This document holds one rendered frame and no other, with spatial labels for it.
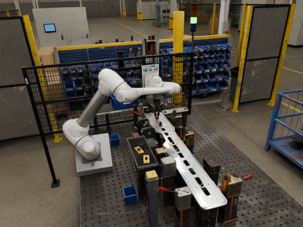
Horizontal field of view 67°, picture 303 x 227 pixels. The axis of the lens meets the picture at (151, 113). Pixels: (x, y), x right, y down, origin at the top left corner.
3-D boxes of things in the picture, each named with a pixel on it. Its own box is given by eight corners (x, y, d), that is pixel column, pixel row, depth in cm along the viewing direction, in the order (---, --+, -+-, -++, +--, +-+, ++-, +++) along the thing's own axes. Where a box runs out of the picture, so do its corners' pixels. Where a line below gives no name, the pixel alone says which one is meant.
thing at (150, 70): (159, 88, 285) (159, 63, 272) (142, 90, 280) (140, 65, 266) (159, 87, 287) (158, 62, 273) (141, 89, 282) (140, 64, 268)
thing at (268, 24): (233, 112, 474) (249, 5, 386) (230, 110, 486) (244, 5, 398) (276, 105, 498) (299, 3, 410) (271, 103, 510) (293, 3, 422)
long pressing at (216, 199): (233, 203, 141) (234, 201, 141) (200, 212, 136) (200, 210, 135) (161, 111, 261) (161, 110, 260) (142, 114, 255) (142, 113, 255)
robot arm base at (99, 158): (82, 168, 209) (82, 167, 203) (80, 144, 215) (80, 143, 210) (103, 165, 212) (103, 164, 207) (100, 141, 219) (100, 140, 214)
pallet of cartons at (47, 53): (75, 93, 598) (67, 53, 552) (42, 97, 583) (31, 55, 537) (77, 80, 703) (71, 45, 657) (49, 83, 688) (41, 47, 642)
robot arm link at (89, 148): (89, 164, 205) (87, 160, 185) (76, 149, 208) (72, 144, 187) (103, 152, 211) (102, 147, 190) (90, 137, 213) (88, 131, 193)
